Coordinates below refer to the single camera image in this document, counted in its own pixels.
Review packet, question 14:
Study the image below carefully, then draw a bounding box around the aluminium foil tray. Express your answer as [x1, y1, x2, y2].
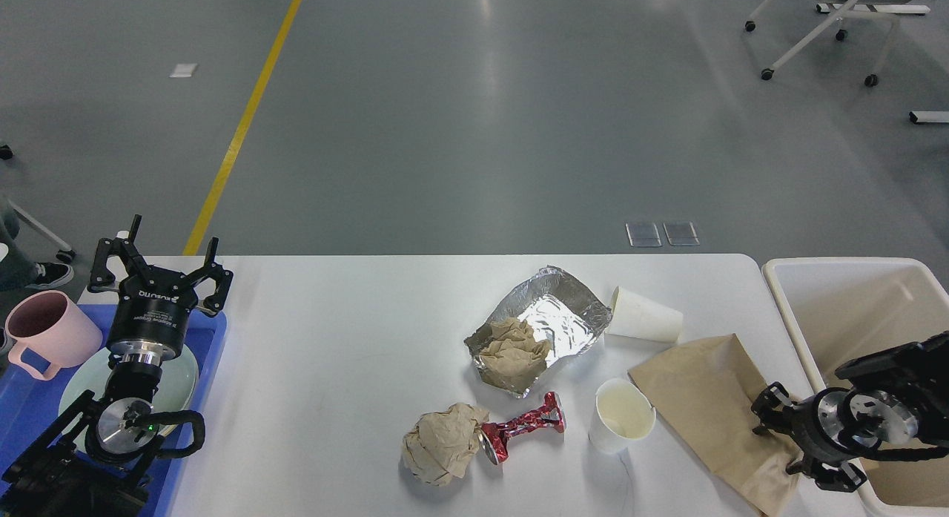
[464, 266, 612, 398]

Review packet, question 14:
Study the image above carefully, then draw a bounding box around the crumpled brown paper in foil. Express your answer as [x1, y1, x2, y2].
[477, 317, 552, 395]

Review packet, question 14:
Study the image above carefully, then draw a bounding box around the blue plastic tray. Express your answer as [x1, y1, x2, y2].
[1, 312, 228, 516]

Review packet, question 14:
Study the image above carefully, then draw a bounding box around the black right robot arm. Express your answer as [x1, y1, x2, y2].
[750, 332, 948, 493]

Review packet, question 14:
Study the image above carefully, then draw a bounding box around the white rolling chair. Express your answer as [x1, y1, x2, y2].
[760, 0, 912, 88]

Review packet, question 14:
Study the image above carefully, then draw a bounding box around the left floor socket plate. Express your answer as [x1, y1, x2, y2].
[626, 222, 664, 248]

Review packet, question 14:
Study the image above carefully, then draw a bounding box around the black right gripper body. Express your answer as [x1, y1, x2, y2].
[792, 389, 853, 467]

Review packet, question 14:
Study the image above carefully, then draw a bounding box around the crumpled brown paper ball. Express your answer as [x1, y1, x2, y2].
[401, 403, 489, 487]

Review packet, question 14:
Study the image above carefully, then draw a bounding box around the brown paper bag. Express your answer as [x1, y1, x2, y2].
[628, 334, 801, 516]

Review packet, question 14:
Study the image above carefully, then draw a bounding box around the white plastic bin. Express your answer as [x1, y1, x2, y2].
[762, 257, 948, 516]

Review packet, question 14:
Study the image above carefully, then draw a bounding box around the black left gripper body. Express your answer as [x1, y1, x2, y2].
[106, 277, 198, 367]

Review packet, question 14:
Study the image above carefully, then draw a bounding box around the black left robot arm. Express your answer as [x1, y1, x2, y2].
[2, 216, 234, 516]

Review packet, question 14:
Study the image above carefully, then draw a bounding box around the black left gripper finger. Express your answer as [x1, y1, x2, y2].
[182, 237, 234, 317]
[87, 215, 149, 295]

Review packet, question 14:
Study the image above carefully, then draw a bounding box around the white bar on floor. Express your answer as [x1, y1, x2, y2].
[908, 111, 949, 125]

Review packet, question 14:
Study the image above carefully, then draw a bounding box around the crushed red can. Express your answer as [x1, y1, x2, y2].
[479, 391, 566, 466]

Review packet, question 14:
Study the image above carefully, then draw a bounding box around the light green plate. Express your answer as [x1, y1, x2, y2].
[58, 347, 199, 414]

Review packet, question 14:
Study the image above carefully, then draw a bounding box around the person in jeans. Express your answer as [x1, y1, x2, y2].
[1, 195, 74, 292]

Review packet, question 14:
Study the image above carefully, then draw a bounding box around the floor socket plate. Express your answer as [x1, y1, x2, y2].
[626, 222, 664, 248]
[662, 222, 701, 246]

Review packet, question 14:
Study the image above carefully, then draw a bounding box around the right floor socket plate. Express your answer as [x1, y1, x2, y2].
[662, 222, 701, 246]

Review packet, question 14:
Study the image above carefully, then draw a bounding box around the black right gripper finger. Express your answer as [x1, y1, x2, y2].
[750, 382, 796, 436]
[786, 458, 867, 493]

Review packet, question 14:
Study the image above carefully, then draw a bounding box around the white paper cup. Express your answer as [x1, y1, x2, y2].
[589, 378, 657, 454]
[607, 286, 684, 343]

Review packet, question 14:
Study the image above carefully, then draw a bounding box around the pink mug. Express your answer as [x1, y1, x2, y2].
[4, 290, 104, 381]

